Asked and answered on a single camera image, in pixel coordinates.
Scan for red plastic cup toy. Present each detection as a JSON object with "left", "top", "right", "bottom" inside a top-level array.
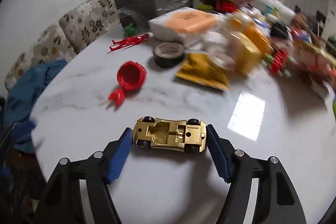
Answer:
[{"left": 108, "top": 61, "right": 147, "bottom": 108}]

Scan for white orange box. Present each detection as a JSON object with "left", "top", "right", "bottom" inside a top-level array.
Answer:
[{"left": 149, "top": 7, "right": 219, "bottom": 43}]

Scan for floral patterned sofa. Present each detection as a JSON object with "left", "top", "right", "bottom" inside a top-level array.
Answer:
[{"left": 4, "top": 0, "right": 120, "bottom": 90}]

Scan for blue cloth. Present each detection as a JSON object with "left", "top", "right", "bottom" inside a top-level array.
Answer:
[{"left": 3, "top": 59, "right": 67, "bottom": 153}]

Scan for green plastic tree toy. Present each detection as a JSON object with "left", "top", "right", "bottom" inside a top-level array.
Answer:
[{"left": 123, "top": 22, "right": 137, "bottom": 38}]

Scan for red plastic figure toy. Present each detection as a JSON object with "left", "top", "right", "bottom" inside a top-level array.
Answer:
[{"left": 109, "top": 34, "right": 150, "bottom": 53}]

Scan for black tape roll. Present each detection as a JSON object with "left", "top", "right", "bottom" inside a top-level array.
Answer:
[{"left": 153, "top": 42, "right": 185, "bottom": 68}]

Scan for gold toy car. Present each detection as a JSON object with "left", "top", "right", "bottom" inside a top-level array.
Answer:
[{"left": 133, "top": 116, "right": 207, "bottom": 153}]

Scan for gold foil snack packet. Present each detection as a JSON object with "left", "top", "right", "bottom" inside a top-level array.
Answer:
[{"left": 175, "top": 53, "right": 229, "bottom": 91}]

